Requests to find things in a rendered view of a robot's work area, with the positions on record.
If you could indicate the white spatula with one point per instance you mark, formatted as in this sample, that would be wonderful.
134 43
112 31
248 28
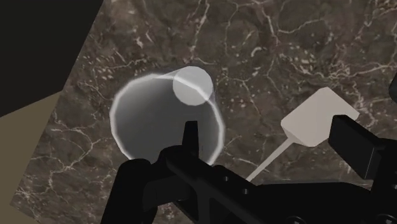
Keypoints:
316 118

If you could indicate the clear drinking glass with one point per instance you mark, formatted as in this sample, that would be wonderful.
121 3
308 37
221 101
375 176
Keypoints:
145 124

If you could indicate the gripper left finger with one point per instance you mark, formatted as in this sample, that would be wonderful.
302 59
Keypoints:
198 183

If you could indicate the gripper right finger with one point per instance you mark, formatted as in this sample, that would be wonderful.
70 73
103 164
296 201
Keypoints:
356 145

